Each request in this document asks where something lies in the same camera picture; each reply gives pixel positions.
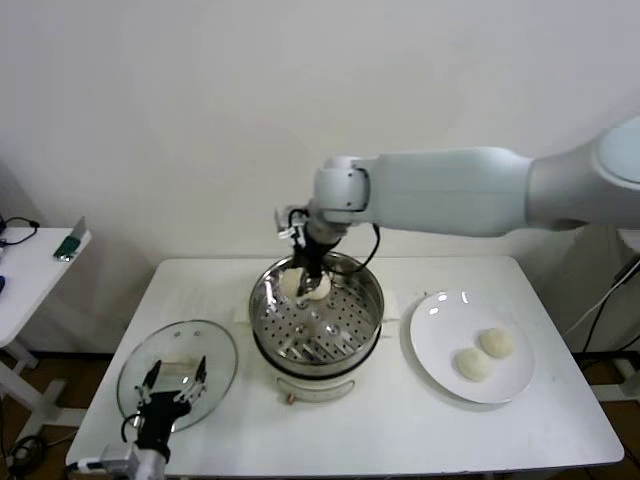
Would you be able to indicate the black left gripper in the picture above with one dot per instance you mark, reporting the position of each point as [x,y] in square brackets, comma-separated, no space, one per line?
[160,420]

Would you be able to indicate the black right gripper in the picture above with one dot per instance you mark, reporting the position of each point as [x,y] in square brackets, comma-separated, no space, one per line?
[312,255]

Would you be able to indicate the white steamed baozi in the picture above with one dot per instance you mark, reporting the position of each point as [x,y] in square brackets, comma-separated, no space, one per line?
[497,342]
[288,282]
[324,291]
[472,365]

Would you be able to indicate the round glass pot lid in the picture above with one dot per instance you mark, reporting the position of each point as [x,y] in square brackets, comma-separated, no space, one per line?
[215,345]

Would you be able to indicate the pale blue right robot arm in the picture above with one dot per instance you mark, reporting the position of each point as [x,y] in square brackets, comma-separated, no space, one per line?
[450,190]

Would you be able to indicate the perforated steel steamer basket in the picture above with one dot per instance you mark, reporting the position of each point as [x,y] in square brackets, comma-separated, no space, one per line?
[350,310]

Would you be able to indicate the white electric cooking pot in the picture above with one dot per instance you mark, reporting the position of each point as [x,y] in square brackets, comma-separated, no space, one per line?
[310,387]

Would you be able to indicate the white side table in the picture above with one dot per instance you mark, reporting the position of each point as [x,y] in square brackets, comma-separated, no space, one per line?
[35,270]

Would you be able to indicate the round white plate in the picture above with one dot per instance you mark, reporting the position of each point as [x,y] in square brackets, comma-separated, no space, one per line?
[505,380]

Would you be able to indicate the white shelf unit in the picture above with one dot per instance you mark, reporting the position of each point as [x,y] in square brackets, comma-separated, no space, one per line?
[631,237]

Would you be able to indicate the white furniture base bar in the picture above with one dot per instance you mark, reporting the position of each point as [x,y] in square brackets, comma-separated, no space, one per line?
[629,372]

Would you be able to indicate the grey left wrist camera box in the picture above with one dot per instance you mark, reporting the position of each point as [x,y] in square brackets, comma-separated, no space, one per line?
[117,454]

